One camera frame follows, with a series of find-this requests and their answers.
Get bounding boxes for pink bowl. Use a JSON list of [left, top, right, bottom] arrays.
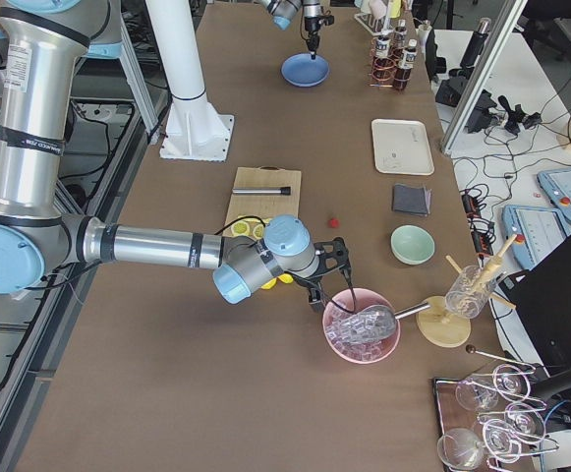
[[322, 288, 401, 364]]

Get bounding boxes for wooden glass stand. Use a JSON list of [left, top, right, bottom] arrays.
[[417, 234, 518, 348]]

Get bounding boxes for clear plastic ice cubes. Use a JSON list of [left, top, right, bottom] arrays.
[[323, 310, 400, 364]]

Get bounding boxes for black handled knife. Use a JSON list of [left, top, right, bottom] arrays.
[[232, 186, 292, 196]]

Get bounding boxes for metal ice scoop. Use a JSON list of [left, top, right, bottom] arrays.
[[356, 302, 430, 342]]

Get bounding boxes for copper wire bottle rack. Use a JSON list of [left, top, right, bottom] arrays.
[[369, 34, 418, 90]]

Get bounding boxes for mint green bowl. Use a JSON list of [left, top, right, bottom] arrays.
[[390, 225, 435, 266]]

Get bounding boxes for clear drinking glass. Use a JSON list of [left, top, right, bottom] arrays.
[[444, 265, 496, 320]]

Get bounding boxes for dark syrup bottle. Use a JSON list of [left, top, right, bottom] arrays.
[[371, 29, 393, 86], [392, 19, 407, 58], [392, 39, 418, 90]]

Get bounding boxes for blue plate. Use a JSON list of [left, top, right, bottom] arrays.
[[281, 53, 330, 88]]

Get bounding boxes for red strawberry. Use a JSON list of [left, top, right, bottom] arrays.
[[328, 216, 341, 229]]

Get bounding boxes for lemon half slice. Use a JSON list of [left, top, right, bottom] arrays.
[[252, 221, 265, 240], [230, 219, 251, 236]]

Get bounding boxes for yellow lemon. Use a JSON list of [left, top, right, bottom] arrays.
[[278, 273, 294, 284], [261, 278, 277, 290]]

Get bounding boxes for wine glass rack tray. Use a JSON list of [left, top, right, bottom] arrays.
[[432, 362, 559, 471]]

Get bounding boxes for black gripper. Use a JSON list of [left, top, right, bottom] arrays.
[[304, 14, 334, 60], [294, 237, 357, 315]]

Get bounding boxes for grey folded cloth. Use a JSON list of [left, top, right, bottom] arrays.
[[392, 184, 431, 216]]

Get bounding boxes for cream plastic tray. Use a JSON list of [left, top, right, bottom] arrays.
[[371, 118, 434, 176]]

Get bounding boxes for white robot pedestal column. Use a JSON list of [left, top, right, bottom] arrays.
[[145, 0, 234, 162]]

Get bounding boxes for wooden cutting board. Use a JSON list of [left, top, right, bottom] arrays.
[[223, 166, 303, 237]]

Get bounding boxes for aluminium frame post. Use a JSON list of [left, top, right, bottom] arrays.
[[440, 0, 527, 155]]

